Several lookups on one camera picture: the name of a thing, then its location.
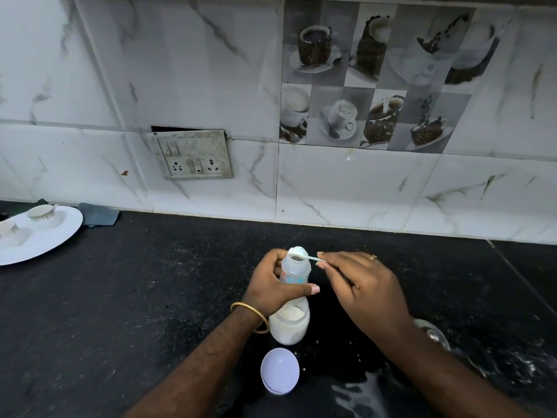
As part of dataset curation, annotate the gold bangle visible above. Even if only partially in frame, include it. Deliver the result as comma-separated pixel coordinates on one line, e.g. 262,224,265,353
230,302,271,335

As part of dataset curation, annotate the person's left forearm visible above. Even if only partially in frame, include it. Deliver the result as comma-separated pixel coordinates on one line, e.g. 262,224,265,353
124,307,264,418

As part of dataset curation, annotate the white plastic measuring scoop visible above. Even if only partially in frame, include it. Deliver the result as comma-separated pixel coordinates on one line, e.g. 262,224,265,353
288,246,328,264

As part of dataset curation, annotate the person's right hand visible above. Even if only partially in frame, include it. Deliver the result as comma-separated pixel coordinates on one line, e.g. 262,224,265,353
315,251,415,344

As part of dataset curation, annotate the pale round bottle cap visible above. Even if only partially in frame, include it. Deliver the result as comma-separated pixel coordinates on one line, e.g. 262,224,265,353
260,348,301,396

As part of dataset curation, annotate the person's left hand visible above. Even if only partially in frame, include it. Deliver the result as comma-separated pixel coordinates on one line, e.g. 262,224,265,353
241,249,321,321

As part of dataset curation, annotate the dark blue cloth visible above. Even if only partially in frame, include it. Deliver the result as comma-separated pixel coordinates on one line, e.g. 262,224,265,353
78,203,121,228

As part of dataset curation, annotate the white round plate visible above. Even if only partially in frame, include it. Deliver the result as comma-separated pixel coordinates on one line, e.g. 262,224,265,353
0,206,84,266

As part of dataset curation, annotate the white patterned teacup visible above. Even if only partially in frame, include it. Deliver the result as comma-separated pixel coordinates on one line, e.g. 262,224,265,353
27,204,59,223

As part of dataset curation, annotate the grimy wall switch socket board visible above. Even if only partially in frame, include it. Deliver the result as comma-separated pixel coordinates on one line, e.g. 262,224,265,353
147,129,234,181

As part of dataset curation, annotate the person's right forearm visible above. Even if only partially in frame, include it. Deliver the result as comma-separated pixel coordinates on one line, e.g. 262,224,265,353
377,317,537,418

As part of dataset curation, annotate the clear baby feeding bottle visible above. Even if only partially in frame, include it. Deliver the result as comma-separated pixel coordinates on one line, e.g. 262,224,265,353
268,252,312,346

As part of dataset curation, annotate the coffee picture wall tile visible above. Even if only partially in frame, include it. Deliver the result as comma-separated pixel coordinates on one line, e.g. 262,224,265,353
278,0,478,154

